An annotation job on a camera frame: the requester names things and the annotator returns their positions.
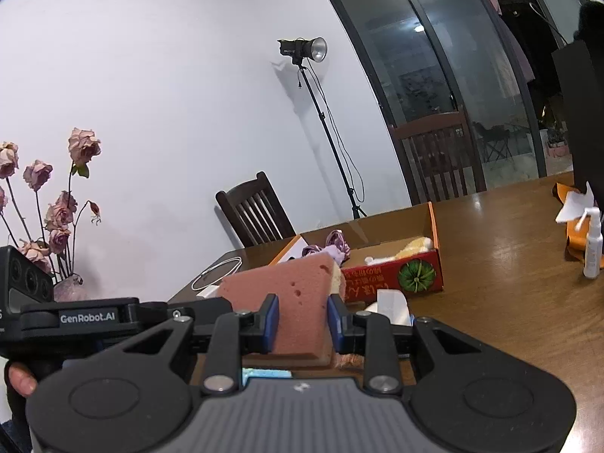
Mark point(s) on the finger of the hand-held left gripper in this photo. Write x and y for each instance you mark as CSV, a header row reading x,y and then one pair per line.
x,y
203,309

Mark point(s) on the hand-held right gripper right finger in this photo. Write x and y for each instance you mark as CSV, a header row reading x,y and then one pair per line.
x,y
333,323

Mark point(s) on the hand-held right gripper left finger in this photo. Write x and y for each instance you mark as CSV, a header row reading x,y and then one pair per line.
x,y
271,323

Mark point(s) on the pink sponge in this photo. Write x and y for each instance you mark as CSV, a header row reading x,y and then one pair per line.
x,y
292,311

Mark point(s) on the blue plush toy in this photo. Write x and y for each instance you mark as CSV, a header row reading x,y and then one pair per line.
x,y
266,373

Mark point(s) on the mauve satin scrunchie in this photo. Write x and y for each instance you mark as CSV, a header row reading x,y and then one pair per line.
x,y
335,238

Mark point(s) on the red cardboard box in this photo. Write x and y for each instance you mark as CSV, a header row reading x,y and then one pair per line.
x,y
415,278

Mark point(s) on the white yellow alpaca plush toy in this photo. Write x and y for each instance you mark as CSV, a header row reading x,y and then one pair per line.
x,y
406,250

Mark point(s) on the person's left hand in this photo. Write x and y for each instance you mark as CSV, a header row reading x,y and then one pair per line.
x,y
22,381

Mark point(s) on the white charger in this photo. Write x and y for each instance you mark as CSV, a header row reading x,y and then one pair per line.
x,y
207,291

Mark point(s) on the pink speckled ceramic vase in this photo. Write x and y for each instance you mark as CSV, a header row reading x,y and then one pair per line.
x,y
71,290

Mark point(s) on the dried pink rose bouquet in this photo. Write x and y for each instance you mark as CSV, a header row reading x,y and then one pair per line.
x,y
59,217

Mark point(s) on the dark wooden slatted chair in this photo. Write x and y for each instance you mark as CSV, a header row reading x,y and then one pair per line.
x,y
436,160
257,212

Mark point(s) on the black folding chair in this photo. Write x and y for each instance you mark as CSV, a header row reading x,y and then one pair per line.
x,y
493,141

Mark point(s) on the orange ribbon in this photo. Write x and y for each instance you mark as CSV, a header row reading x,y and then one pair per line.
x,y
573,240

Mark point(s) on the dark framed sliding glass door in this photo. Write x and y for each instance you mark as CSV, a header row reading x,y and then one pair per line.
x,y
424,80

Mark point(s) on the white crumpled paper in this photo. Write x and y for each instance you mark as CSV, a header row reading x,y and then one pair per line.
x,y
573,207

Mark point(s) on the white spray bottle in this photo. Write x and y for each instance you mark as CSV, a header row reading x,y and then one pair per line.
x,y
593,250

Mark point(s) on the black studio light on stand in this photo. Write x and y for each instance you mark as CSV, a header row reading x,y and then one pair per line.
x,y
306,49

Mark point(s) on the green potted plant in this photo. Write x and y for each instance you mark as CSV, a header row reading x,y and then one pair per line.
x,y
556,127

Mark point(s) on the black monitor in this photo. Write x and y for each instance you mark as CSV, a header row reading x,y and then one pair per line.
x,y
585,127

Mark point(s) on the pink hanging garment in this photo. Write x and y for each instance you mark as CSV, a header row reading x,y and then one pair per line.
x,y
507,42

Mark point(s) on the black furry coat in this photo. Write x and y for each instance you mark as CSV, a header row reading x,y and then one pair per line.
x,y
592,21

